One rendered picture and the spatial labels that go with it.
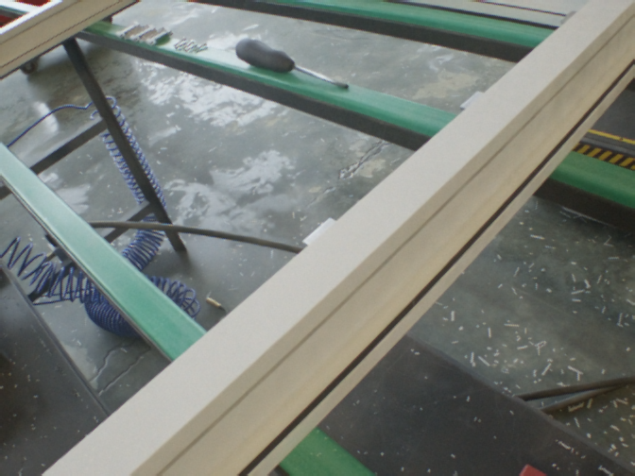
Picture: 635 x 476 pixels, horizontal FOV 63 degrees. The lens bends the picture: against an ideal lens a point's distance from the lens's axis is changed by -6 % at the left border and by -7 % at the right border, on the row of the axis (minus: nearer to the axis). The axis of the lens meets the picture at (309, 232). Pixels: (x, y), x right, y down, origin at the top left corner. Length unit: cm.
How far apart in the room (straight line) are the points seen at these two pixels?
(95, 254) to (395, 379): 38
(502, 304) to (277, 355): 121
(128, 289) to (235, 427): 21
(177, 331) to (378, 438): 30
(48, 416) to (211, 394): 57
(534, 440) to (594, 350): 80
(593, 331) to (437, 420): 87
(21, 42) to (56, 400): 74
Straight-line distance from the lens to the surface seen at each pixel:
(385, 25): 88
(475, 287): 154
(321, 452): 36
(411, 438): 66
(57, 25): 129
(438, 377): 69
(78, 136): 159
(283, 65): 73
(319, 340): 36
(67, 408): 86
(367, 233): 37
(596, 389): 134
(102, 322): 173
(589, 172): 52
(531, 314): 149
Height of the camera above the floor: 119
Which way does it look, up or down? 42 degrees down
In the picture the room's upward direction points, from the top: 18 degrees counter-clockwise
